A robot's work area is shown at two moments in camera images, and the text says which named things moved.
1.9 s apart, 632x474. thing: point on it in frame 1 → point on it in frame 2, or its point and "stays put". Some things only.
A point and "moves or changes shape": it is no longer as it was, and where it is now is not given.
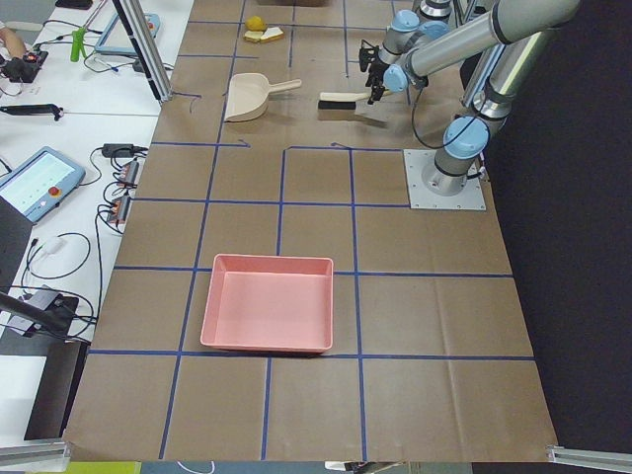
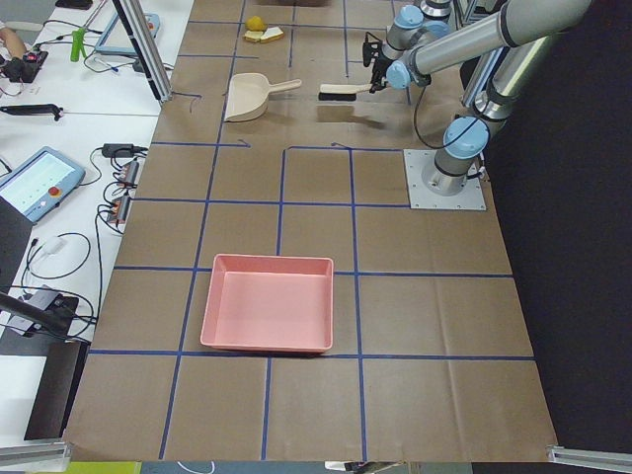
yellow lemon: x=256 y=24 stays put
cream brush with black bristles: x=343 y=101 moves or changes shape
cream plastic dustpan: x=249 y=96 stays put
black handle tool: x=40 y=110 stays put
